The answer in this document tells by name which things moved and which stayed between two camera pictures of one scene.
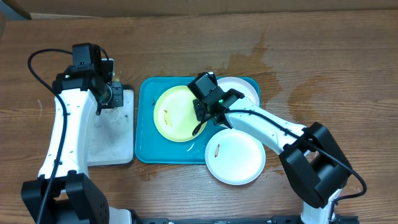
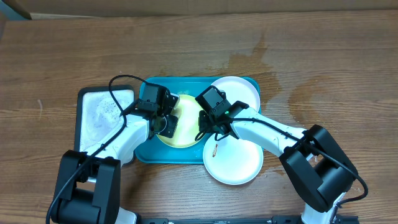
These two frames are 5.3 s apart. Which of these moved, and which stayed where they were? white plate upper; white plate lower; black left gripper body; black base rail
Moved: black left gripper body
Stayed: white plate upper; white plate lower; black base rail
